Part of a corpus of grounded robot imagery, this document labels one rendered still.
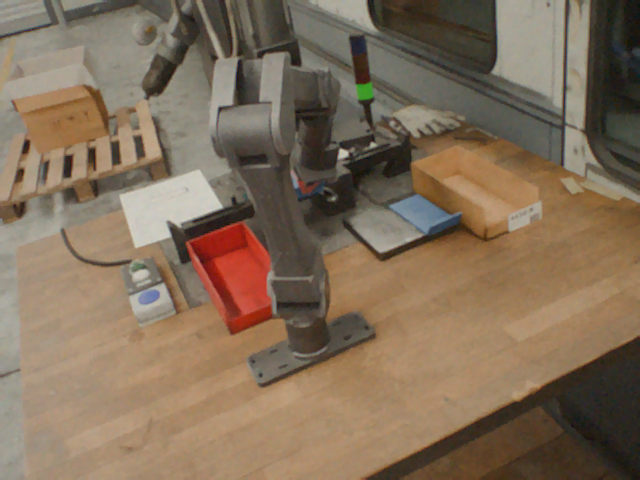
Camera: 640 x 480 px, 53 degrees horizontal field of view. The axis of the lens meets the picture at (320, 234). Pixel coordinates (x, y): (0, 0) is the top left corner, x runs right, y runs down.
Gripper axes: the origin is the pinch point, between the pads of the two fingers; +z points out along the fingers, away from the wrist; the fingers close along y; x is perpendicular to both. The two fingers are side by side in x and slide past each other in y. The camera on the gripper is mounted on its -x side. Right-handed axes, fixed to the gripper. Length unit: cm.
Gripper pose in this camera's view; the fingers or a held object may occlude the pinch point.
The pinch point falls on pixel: (306, 189)
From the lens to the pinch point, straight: 121.3
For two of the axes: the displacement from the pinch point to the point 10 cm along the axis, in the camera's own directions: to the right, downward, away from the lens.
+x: -9.1, 2.7, -3.1
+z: -1.2, 5.6, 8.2
